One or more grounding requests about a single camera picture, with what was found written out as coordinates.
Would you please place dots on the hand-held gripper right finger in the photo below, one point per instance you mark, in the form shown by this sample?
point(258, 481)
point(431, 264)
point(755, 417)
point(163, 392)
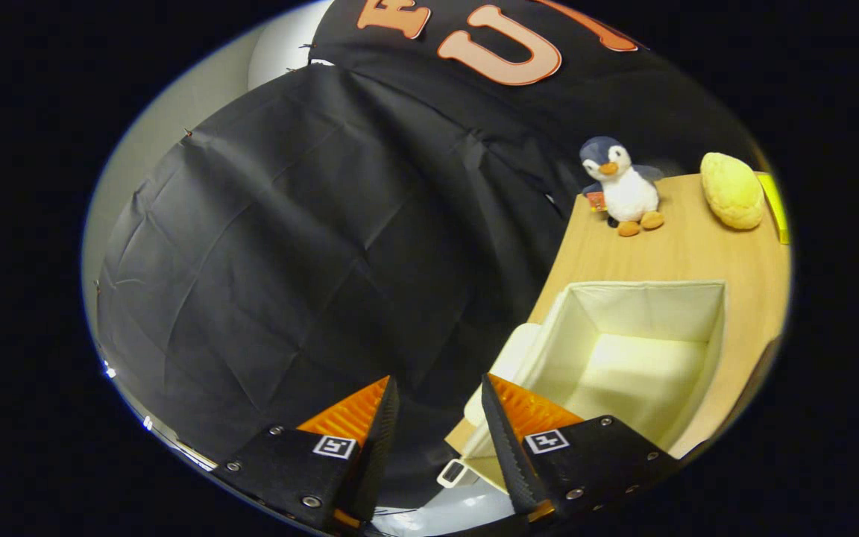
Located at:
point(511, 462)

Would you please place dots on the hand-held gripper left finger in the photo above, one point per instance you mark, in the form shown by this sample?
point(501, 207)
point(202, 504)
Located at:
point(373, 462)

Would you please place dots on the beige fabric storage box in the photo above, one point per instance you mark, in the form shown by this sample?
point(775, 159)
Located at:
point(623, 373)

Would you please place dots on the black backdrop cloth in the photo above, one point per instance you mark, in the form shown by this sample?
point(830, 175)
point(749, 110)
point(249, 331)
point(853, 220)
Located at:
point(310, 261)

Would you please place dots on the penguin plush toy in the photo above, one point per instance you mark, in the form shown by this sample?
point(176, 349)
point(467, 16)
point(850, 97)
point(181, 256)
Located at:
point(627, 190)

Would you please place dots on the yellow bun plush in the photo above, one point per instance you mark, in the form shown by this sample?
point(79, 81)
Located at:
point(731, 190)

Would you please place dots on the yellow book red circle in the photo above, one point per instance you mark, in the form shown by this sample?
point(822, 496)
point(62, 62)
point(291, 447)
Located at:
point(775, 209)

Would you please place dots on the row of cloth clips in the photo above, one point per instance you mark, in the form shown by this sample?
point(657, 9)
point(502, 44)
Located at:
point(188, 133)

